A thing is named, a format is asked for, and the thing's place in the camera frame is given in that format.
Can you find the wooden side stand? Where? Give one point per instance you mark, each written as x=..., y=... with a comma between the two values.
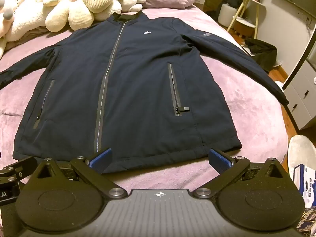
x=243, y=3

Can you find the navy zip jacket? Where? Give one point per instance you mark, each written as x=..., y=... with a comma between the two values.
x=138, y=91

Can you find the white fluffy round seat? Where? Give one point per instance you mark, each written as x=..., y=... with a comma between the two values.
x=302, y=153

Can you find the white cabinet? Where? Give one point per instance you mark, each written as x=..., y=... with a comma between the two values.
x=302, y=98

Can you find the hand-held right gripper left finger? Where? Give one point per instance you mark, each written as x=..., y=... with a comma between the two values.
x=101, y=159

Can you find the pink bed blanket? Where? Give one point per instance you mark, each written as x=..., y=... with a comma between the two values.
x=246, y=103

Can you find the dark clothes on stool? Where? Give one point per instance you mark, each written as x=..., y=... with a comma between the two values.
x=233, y=1

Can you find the white plush toy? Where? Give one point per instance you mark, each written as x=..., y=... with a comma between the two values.
x=130, y=2

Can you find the white round stool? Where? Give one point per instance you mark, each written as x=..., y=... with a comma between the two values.
x=227, y=14

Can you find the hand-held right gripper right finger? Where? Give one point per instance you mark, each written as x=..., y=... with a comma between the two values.
x=219, y=159

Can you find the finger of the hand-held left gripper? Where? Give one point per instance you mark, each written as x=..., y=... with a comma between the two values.
x=18, y=166

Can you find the pink plush with grey claws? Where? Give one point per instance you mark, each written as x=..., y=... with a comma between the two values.
x=5, y=7

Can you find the cream flower plush pillow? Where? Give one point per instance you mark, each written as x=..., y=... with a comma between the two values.
x=79, y=12

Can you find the brown cushion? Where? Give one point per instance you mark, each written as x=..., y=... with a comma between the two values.
x=27, y=37

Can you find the large cream plush toy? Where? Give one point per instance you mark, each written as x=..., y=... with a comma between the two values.
x=27, y=17

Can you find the dark clothes pile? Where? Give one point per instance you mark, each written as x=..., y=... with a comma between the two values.
x=263, y=51

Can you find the dark printed box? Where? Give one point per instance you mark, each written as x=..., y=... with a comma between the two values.
x=308, y=222

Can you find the blue and white printed box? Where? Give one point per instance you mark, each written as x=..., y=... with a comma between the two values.
x=307, y=182

